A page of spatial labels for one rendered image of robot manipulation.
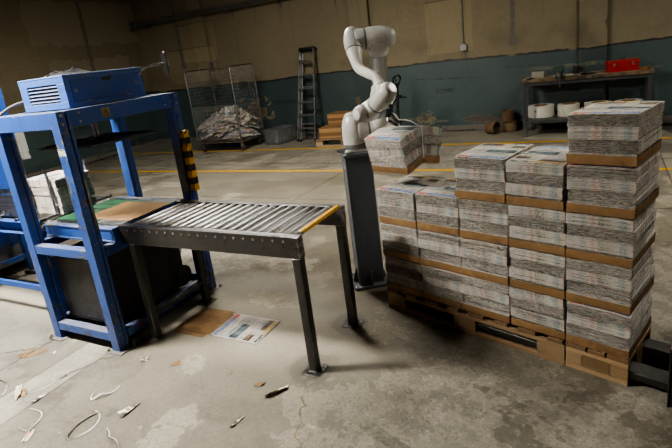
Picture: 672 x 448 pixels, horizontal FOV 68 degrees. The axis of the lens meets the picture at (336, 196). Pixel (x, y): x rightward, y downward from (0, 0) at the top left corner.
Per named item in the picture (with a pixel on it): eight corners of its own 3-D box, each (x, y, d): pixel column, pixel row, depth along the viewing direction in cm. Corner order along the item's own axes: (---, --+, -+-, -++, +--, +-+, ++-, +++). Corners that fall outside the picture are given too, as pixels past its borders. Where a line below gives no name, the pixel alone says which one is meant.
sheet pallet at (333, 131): (390, 136, 979) (387, 107, 964) (373, 145, 910) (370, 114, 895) (335, 138, 1036) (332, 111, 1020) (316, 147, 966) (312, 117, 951)
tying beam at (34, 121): (179, 105, 363) (176, 91, 361) (60, 129, 284) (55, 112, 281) (116, 111, 395) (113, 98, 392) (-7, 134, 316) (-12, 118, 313)
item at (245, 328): (281, 321, 337) (280, 320, 336) (256, 344, 313) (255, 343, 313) (237, 314, 354) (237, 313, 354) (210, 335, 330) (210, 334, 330)
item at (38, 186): (98, 202, 388) (89, 169, 381) (63, 214, 363) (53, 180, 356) (67, 201, 405) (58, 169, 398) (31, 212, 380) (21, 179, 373)
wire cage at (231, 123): (266, 143, 1092) (253, 62, 1046) (243, 151, 1023) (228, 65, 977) (223, 144, 1149) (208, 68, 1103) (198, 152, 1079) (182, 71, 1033)
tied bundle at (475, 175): (487, 180, 302) (485, 143, 296) (536, 184, 282) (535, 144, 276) (454, 198, 276) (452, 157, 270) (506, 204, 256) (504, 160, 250)
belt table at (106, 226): (187, 210, 371) (184, 197, 368) (115, 243, 316) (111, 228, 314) (122, 207, 404) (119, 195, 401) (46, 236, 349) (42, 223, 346)
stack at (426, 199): (421, 284, 364) (411, 173, 342) (592, 331, 282) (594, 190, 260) (387, 306, 338) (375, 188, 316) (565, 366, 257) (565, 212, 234)
